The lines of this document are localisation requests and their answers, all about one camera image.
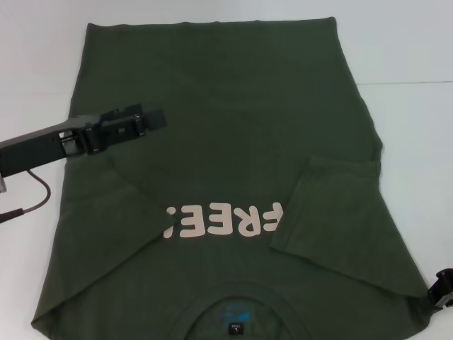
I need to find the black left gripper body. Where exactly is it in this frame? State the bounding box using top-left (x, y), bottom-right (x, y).
top-left (0, 113), bottom-right (102, 179)

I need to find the dark green FREE! t-shirt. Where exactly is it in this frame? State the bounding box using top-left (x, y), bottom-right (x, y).
top-left (30, 16), bottom-right (443, 340)

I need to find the black cable plug left wrist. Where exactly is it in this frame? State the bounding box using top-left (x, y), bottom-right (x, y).
top-left (0, 169), bottom-right (52, 224)

